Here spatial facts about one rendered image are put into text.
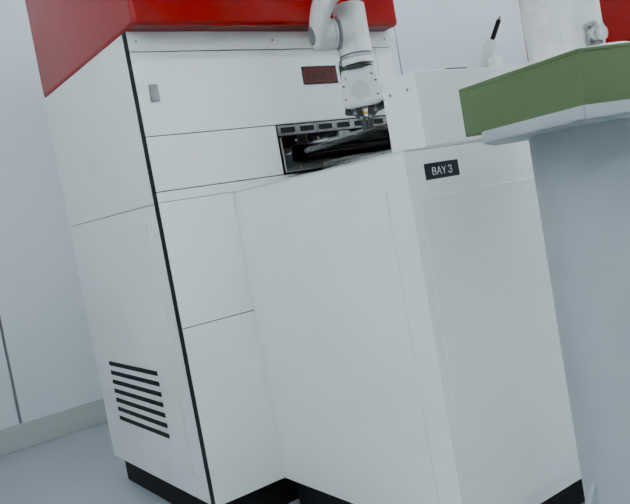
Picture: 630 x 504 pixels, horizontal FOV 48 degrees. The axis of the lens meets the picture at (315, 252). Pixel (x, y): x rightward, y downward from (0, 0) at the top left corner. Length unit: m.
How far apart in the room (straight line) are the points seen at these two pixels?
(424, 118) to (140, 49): 0.74
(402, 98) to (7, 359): 2.17
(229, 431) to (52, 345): 1.49
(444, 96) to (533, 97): 0.29
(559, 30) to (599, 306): 0.43
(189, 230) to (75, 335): 1.53
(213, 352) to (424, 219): 0.69
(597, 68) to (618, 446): 0.59
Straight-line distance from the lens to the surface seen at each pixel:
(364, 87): 1.85
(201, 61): 1.83
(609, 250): 1.19
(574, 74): 1.09
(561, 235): 1.21
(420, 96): 1.35
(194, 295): 1.73
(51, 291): 3.16
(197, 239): 1.74
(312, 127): 1.96
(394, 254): 1.34
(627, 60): 1.16
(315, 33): 1.84
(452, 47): 4.68
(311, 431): 1.73
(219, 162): 1.79
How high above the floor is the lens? 0.75
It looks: 4 degrees down
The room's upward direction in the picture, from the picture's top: 10 degrees counter-clockwise
